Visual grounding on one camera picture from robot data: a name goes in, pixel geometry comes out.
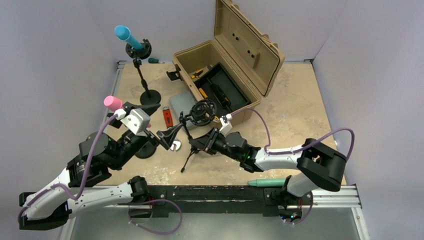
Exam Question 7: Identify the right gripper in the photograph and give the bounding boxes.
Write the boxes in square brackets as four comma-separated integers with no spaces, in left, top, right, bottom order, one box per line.
[190,126,242,162]

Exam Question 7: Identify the tall black mic stand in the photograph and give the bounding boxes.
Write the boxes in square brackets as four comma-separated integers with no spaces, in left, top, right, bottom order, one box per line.
[125,39,162,109]

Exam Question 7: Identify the black tripod shock mount stand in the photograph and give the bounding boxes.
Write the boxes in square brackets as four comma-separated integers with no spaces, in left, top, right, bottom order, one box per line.
[179,99,217,173]

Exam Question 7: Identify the pink microphone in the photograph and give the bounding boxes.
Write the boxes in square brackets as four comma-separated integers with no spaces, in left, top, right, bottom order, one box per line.
[103,95,124,112]

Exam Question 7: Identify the mint green microphone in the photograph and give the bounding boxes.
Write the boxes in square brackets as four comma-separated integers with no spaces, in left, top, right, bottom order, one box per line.
[247,178,286,188]

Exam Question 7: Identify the blue microphone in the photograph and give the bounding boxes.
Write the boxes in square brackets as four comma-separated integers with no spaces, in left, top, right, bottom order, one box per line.
[114,25,144,50]

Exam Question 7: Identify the black round base mic stand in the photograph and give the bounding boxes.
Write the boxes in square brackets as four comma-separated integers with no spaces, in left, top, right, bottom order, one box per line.
[109,120,157,159]

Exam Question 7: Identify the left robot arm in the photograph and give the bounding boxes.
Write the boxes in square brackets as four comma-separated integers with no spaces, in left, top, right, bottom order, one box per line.
[17,96,181,231]

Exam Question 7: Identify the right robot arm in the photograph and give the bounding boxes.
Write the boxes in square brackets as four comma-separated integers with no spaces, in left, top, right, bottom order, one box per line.
[188,128,348,204]

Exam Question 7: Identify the red adjustable wrench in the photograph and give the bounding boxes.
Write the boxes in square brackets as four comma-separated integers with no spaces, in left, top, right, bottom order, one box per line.
[162,105,181,152]

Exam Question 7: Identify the grey flat case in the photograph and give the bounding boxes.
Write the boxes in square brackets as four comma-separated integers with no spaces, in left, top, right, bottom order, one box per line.
[169,90,197,122]

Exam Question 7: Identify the black toolbox tray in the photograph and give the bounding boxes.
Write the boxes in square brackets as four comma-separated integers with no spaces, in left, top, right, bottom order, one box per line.
[191,62,251,116]

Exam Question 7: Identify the yellow black pliers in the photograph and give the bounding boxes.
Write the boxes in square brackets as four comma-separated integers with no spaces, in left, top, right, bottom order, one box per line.
[191,69,204,79]

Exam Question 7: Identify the tan plastic toolbox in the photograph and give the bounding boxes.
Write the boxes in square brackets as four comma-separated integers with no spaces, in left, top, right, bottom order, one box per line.
[172,0,285,125]

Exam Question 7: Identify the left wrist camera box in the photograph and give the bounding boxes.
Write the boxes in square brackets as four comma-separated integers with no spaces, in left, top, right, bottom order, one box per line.
[120,108,151,136]

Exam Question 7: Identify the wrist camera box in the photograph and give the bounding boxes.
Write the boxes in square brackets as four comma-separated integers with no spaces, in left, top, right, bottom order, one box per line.
[120,108,151,136]
[219,113,233,136]

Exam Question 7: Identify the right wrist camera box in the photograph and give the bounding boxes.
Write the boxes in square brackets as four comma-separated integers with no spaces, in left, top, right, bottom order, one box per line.
[219,113,233,136]

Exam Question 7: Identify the yellow handled tool in tray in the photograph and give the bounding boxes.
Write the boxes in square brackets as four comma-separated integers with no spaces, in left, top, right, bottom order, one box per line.
[198,87,220,122]

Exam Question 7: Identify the green handled screwdriver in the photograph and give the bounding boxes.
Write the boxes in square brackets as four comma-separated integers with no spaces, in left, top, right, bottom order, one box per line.
[148,57,164,64]

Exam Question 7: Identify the purple cable loop front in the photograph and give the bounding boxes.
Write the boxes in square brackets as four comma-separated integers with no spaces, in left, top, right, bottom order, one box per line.
[128,198,184,236]

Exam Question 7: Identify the black front mounting rail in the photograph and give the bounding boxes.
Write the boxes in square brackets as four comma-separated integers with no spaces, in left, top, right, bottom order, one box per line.
[128,185,312,220]

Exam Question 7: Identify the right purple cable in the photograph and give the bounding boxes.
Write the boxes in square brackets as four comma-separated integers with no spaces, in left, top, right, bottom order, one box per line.
[230,107,356,163]

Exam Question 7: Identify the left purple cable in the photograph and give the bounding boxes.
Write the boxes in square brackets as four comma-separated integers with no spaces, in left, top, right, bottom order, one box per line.
[17,113,120,223]

